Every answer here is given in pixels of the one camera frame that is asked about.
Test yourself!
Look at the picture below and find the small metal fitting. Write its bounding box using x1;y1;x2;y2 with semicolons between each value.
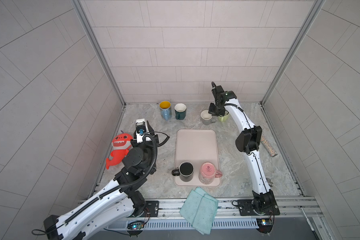
266;178;274;187

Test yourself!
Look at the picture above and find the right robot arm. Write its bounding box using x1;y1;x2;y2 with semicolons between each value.
209;82;280;216

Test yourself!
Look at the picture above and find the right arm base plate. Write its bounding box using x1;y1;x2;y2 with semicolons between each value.
231;200;281;216

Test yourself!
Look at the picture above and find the light blue butterfly mug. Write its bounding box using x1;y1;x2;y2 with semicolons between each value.
159;101;172;121

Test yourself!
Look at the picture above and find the dark green mug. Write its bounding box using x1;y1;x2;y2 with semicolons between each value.
175;103;187;120

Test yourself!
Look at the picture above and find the beige tray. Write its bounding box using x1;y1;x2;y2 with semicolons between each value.
174;129;222;188

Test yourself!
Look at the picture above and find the circuit board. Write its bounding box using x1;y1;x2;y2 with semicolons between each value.
256;219;274;234
127;221;145;237

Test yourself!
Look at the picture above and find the pink glass mug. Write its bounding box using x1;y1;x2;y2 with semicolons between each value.
199;162;223;185

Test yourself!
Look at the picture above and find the clear tube with grains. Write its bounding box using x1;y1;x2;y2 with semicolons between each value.
261;135;278;157

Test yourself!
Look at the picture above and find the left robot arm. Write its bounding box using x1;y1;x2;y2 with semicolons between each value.
31;119;170;240

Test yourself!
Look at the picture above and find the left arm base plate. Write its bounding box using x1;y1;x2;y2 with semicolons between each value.
130;201;160;218

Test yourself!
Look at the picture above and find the teal cloth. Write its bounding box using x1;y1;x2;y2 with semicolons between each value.
180;187;219;235

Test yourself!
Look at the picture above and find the left circuit board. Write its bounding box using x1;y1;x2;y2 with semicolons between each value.
127;221;145;237

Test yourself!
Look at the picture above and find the red monster plush toy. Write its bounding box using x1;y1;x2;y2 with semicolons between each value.
106;133;133;170

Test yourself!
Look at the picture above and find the black mug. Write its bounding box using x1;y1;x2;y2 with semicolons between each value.
171;162;194;182

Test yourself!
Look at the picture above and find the aluminium mounting rail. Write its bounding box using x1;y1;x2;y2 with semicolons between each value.
71;196;322;221

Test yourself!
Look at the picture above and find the right circuit board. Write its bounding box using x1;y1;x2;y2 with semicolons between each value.
256;219;274;234

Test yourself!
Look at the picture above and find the grey mug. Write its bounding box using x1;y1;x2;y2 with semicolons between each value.
201;110;217;126

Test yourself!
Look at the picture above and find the light green mug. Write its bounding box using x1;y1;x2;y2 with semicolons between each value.
218;111;229;123

